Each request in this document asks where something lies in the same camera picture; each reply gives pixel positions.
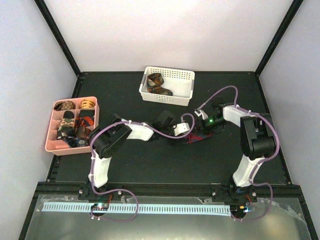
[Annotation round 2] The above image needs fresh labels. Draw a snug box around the red navy striped tie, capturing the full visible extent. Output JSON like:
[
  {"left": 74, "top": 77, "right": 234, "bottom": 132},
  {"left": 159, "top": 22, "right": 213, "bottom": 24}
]
[{"left": 181, "top": 132, "right": 213, "bottom": 145}]

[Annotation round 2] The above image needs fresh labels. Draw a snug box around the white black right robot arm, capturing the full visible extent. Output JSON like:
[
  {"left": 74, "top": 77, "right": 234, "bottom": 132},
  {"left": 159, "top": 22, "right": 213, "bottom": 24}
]
[{"left": 194, "top": 103, "right": 280, "bottom": 202}]

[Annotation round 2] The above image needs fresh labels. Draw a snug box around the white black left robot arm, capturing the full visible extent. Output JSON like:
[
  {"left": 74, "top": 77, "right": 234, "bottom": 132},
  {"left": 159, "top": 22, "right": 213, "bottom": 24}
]
[{"left": 88, "top": 110, "right": 196, "bottom": 200}]

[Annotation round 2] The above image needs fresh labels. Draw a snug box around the white perforated plastic basket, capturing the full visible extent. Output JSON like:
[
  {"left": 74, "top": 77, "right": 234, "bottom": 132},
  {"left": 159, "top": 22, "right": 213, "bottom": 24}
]
[{"left": 139, "top": 66, "right": 195, "bottom": 107}]

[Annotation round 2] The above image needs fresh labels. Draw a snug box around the brown patterned tie in basket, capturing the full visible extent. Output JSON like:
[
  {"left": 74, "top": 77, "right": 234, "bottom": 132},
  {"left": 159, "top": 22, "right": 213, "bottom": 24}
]
[{"left": 147, "top": 72, "right": 173, "bottom": 96}]

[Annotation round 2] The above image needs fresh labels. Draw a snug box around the orange navy striped tie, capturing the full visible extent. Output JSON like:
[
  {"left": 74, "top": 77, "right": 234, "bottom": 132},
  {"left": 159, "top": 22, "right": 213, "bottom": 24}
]
[{"left": 74, "top": 116, "right": 95, "bottom": 128}]

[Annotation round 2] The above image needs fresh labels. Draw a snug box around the orange patterned rolled tie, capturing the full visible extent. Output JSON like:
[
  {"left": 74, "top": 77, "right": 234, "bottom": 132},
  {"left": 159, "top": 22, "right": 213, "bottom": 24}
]
[{"left": 80, "top": 99, "right": 96, "bottom": 109}]

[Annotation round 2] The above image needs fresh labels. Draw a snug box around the dark geometric rolled tie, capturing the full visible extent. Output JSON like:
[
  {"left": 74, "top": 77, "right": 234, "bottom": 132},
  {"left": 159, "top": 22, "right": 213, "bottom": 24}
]
[{"left": 63, "top": 136, "right": 90, "bottom": 148}]

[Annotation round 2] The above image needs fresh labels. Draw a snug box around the pink divided organizer tray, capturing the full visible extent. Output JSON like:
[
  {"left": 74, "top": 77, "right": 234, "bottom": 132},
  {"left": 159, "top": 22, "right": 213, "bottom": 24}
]
[{"left": 45, "top": 96, "right": 100, "bottom": 156}]

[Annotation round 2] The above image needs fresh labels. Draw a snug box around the black rolled tie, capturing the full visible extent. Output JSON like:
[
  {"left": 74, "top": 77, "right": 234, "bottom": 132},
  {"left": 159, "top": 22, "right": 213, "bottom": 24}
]
[{"left": 63, "top": 110, "right": 75, "bottom": 119}]

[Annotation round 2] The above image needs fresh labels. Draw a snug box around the camouflage rolled tie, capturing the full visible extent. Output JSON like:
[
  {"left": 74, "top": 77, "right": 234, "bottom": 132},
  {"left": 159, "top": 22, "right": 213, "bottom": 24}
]
[{"left": 57, "top": 118, "right": 75, "bottom": 131}]

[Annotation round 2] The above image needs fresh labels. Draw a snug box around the brown monogram rolled tie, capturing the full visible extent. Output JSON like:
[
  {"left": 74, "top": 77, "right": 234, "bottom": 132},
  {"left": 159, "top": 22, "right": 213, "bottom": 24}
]
[{"left": 53, "top": 100, "right": 76, "bottom": 111}]

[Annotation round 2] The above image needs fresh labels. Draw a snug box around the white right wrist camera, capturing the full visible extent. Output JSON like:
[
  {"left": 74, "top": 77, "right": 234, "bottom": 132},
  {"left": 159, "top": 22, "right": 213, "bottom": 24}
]
[{"left": 194, "top": 109, "right": 208, "bottom": 120}]

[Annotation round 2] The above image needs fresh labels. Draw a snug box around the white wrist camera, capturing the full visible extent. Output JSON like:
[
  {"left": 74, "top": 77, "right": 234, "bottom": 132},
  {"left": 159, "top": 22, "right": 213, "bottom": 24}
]
[
  {"left": 173, "top": 122, "right": 190, "bottom": 137},
  {"left": 194, "top": 109, "right": 208, "bottom": 120}
]

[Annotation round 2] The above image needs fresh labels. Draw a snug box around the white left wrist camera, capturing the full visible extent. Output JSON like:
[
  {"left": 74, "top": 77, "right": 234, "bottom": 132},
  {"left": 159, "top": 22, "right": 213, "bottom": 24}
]
[{"left": 173, "top": 122, "right": 190, "bottom": 137}]

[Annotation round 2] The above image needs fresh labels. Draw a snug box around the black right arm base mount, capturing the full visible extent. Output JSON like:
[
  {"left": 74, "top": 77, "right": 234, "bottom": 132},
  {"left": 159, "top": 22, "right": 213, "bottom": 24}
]
[{"left": 211, "top": 184, "right": 257, "bottom": 203}]

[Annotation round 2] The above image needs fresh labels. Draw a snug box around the light blue slotted cable duct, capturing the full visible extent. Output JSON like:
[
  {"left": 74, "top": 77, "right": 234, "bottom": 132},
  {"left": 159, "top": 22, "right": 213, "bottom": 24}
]
[{"left": 42, "top": 202, "right": 231, "bottom": 217}]

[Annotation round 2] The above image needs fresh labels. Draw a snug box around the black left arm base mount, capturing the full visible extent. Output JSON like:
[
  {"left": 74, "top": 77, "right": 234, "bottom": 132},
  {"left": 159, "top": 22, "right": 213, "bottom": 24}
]
[{"left": 78, "top": 182, "right": 124, "bottom": 202}]

